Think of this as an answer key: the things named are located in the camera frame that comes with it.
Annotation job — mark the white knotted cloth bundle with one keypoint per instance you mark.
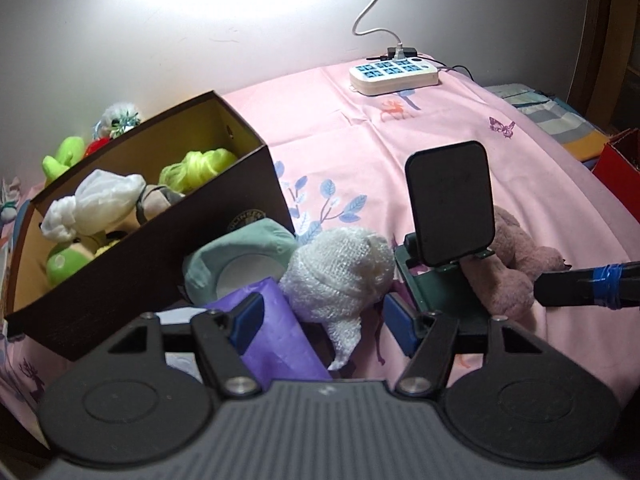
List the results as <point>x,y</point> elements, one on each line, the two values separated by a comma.
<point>100,201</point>

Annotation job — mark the white mesh cloth bundle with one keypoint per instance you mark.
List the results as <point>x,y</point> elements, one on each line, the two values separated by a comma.
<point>331,280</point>

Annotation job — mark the striped folded blanket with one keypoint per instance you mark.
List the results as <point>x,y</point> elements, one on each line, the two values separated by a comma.
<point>579,137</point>

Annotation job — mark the red plush toy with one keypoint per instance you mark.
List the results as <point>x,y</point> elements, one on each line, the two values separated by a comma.
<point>96,145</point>

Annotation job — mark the pink teddy bear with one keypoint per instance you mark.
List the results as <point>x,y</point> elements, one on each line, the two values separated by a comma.
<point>504,281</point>

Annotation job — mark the white blue power strip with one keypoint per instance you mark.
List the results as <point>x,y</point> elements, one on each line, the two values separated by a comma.
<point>381,77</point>

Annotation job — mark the red box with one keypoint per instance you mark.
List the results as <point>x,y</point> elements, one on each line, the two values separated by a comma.
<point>618,169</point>

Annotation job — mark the purple tissue pack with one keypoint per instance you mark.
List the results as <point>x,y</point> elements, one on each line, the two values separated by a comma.
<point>280,349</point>

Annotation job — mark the green bug plush toy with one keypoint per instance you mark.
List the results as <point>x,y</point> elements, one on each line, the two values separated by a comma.
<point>65,259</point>

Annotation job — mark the neon green knotted cloth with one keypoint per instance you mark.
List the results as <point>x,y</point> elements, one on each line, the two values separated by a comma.
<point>196,169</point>

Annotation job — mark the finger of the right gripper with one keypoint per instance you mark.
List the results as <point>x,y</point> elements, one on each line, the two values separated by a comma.
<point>614,286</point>

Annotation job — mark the yellow fuzzy knotted towel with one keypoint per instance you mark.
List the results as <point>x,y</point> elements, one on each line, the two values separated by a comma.
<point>107,246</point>

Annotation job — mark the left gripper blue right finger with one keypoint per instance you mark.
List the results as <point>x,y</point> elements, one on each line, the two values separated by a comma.
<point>428,341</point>

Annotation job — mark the green yellow plush toy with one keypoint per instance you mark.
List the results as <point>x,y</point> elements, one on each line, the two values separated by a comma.
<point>69,153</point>

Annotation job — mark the dark brown cardboard box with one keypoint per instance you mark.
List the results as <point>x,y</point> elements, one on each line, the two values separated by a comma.
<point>143,271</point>

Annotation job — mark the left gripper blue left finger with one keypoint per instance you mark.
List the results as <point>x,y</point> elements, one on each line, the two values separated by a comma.
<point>221,339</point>

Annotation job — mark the white fluffy pompom toy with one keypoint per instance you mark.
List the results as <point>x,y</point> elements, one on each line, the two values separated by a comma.
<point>116,120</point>

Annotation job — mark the pink deer print tablecloth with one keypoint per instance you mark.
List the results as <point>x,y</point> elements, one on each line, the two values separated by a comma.
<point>302,188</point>

